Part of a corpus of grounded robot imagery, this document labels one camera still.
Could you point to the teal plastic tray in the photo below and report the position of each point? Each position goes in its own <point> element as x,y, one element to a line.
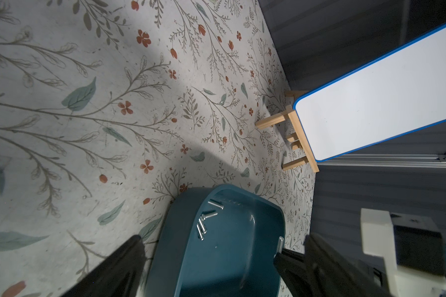
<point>235,259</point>

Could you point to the blue framed whiteboard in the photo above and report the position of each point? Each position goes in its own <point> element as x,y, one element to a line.
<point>400,92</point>

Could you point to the silver screw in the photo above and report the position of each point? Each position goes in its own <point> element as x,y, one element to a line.
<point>200,232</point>
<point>201,226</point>
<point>280,245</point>
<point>216,204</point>
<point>208,215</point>

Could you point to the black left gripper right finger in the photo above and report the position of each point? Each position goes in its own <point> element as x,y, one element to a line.
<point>331,275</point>

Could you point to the aluminium frame rail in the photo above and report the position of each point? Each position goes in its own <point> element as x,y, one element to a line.
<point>388,161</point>

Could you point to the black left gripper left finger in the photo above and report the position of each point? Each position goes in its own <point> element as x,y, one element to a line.
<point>117,276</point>

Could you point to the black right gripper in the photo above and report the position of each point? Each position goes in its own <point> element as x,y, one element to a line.
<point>297,273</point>

